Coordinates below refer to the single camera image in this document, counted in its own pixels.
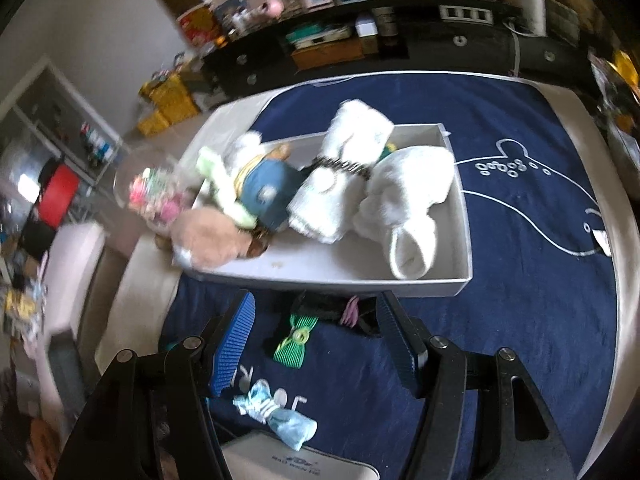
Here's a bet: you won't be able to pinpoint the brown white plush hamster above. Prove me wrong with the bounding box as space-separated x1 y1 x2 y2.
169 207 270 273

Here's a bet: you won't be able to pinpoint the black sock with purple tie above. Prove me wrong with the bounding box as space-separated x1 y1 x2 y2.
291 292 381 338

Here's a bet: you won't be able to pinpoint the wooden storage box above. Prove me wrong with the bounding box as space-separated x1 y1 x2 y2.
291 39 364 70

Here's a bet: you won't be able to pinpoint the white waffle towel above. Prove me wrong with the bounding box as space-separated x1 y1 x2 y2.
288 100 394 244

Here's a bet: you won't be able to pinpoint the navy blue printed cloth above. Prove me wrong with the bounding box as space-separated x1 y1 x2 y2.
159 70 622 480

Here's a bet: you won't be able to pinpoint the white plush bear denim overalls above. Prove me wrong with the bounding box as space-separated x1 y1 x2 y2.
196 131 306 232

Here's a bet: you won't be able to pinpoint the light blue small garment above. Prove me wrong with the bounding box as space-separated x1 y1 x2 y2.
232 379 318 451

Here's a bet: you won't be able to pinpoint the glass dome with pink rose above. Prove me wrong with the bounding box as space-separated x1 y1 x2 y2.
113 146 203 237

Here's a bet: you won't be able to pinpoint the white fluffy sock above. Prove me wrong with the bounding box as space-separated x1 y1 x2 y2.
352 145 454 281

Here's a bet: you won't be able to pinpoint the white beige device case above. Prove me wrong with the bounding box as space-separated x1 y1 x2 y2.
222 431 380 480

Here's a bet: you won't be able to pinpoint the yellow plastic crates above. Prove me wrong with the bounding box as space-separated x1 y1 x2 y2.
137 73 201 136

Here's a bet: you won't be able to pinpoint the white air purifier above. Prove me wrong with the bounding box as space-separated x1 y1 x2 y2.
518 0 547 37

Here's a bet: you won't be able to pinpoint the black leopard hair scrunchie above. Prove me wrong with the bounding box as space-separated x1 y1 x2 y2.
309 156 371 180

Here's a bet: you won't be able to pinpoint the pink round speaker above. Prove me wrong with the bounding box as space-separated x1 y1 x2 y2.
259 0 284 20

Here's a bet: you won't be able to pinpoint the green knitted headband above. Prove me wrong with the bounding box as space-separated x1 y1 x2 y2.
273 314 318 370

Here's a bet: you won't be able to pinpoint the red chair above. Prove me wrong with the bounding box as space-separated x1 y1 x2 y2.
37 162 79 230

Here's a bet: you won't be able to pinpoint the red festive box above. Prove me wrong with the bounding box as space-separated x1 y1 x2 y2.
177 3 228 49

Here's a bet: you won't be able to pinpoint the white cardboard box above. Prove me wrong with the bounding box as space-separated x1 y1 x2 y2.
171 122 474 299

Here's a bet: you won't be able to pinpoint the black tv cabinet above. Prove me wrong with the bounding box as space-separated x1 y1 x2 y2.
203 0 596 100

